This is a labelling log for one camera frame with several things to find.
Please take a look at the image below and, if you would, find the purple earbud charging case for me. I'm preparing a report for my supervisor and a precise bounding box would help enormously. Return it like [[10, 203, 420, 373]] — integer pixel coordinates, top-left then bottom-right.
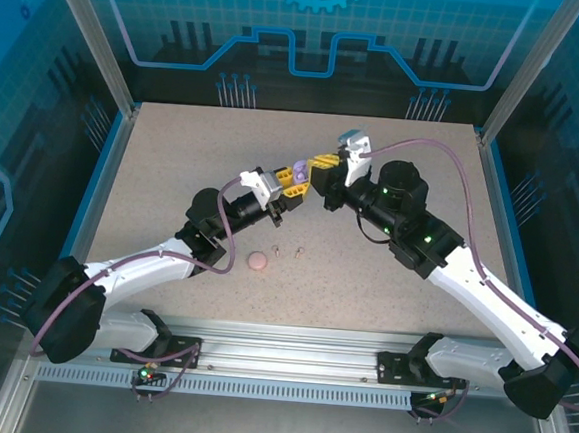
[[290, 158, 314, 187]]

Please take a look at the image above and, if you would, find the pink earbud charging case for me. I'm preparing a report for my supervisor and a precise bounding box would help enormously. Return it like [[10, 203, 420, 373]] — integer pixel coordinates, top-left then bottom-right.
[[245, 249, 270, 275]]

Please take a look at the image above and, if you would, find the blue table edge strip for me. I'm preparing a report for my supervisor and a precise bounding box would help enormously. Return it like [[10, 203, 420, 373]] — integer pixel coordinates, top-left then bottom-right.
[[34, 101, 138, 328], [468, 136, 567, 358]]

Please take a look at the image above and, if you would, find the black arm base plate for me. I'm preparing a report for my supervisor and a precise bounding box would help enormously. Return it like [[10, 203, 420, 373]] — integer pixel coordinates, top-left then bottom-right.
[[375, 350, 469, 392], [109, 330, 205, 371]]

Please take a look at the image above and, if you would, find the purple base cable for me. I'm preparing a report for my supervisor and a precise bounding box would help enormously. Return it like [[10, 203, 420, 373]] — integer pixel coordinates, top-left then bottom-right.
[[112, 331, 206, 409], [406, 366, 474, 430]]

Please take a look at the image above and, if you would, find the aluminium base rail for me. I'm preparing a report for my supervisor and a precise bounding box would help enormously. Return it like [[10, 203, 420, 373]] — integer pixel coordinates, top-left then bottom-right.
[[22, 303, 561, 399]]

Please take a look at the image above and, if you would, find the aluminium frame post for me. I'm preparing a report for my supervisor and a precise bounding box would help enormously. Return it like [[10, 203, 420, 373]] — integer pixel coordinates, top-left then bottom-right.
[[32, 0, 150, 118], [475, 0, 579, 155]]

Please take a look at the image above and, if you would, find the white slotted cable duct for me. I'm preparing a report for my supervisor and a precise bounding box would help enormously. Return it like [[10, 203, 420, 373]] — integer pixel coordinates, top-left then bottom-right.
[[35, 361, 425, 414]]

